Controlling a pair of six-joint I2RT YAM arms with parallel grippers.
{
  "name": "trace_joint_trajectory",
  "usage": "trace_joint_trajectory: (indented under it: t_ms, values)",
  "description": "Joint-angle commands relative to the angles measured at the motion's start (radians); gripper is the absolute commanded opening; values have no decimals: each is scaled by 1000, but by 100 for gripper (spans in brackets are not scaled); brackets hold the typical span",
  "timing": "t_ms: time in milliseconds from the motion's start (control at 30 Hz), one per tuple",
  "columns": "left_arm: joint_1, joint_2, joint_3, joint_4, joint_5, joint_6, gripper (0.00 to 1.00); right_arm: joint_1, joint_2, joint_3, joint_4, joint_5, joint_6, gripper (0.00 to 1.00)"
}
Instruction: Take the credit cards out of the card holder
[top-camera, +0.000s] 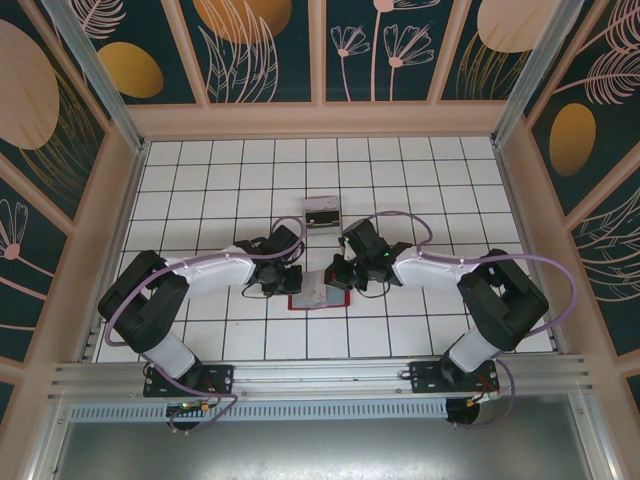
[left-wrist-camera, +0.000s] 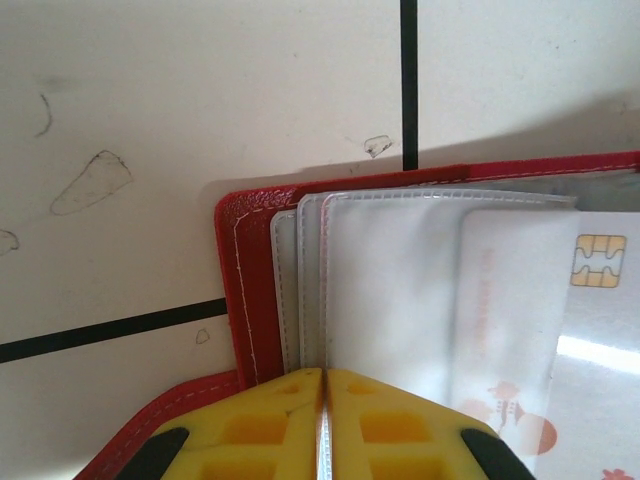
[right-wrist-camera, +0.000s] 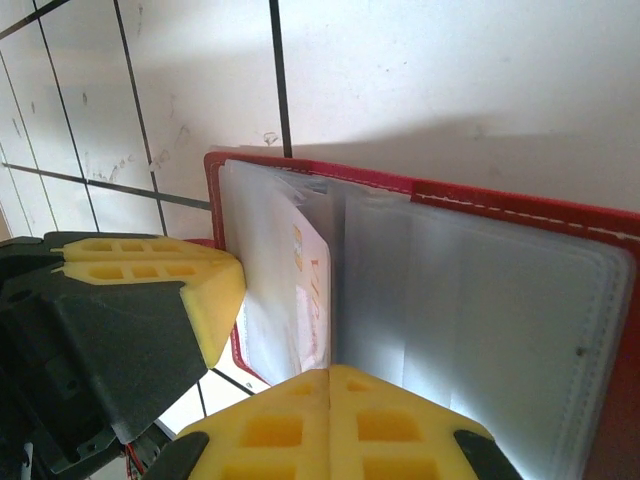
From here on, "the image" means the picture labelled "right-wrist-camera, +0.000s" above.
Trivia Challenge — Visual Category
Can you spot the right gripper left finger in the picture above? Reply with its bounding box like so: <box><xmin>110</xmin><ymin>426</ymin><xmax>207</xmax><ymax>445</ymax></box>
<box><xmin>149</xmin><ymin>367</ymin><xmax>332</xmax><ymax>480</ymax></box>

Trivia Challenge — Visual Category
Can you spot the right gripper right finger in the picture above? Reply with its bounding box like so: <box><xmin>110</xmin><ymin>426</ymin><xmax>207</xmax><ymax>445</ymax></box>
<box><xmin>329</xmin><ymin>363</ymin><xmax>524</xmax><ymax>480</ymax></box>

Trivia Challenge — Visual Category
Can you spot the white orange credit card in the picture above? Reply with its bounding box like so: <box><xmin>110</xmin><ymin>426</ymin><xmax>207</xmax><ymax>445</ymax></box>
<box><xmin>287</xmin><ymin>205</ymin><xmax>334</xmax><ymax>376</ymax></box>

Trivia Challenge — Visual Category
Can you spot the red card holder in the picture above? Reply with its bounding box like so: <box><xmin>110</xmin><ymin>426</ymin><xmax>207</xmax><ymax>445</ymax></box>
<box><xmin>203</xmin><ymin>151</ymin><xmax>640</xmax><ymax>480</ymax></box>

